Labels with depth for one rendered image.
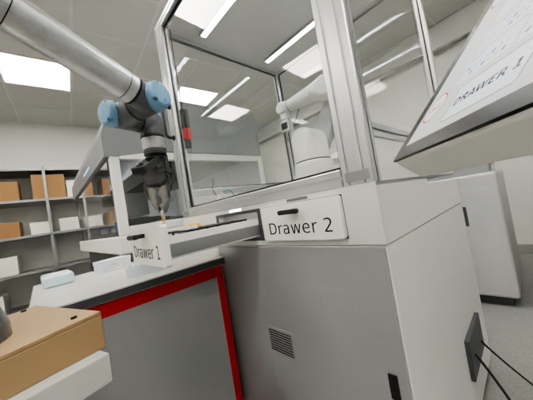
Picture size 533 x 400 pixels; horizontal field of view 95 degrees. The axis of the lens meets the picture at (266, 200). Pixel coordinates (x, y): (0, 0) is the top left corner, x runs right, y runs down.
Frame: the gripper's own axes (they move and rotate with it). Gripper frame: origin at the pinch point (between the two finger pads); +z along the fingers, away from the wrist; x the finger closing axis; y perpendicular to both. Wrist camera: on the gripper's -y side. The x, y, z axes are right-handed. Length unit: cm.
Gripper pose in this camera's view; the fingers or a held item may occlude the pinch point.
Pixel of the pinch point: (161, 209)
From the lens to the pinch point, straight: 88.3
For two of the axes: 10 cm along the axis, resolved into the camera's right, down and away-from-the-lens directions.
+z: 1.7, 9.8, -0.3
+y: 0.9, 0.1, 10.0
